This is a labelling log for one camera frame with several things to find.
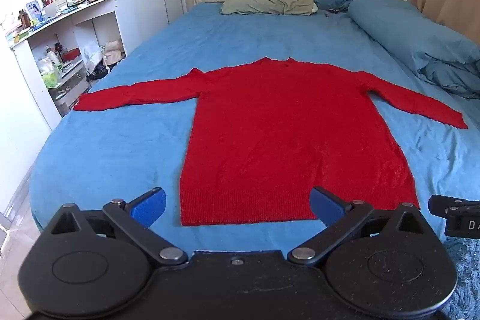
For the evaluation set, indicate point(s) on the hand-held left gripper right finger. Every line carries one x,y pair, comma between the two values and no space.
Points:
325,205

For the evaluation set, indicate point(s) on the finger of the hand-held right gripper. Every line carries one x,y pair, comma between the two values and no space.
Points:
438,205

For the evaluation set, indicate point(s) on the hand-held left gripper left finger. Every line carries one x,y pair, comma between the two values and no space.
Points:
150,205

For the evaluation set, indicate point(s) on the red knit sweater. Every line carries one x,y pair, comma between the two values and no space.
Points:
281,132

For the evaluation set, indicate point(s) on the blue shaggy rug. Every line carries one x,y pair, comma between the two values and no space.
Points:
467,278

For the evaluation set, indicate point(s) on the bed with blue sheet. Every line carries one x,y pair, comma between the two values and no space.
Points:
150,50

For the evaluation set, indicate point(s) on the beige tote bag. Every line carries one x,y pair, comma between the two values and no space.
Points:
112,51

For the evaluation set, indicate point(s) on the green plastic bag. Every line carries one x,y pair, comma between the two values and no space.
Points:
49,76

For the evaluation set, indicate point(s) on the red box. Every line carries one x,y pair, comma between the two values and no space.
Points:
71,54

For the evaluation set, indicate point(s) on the blue duvet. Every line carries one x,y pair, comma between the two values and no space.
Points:
412,31

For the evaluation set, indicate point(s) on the white bottle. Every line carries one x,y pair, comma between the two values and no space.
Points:
54,55

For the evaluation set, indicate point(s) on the small black hair clip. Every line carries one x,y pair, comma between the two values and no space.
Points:
332,11

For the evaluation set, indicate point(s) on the white shelf desk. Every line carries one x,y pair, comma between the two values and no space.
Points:
33,42

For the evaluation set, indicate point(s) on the green pillow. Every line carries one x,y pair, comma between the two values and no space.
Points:
268,3

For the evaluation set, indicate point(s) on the brown bottle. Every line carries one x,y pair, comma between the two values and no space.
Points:
24,19

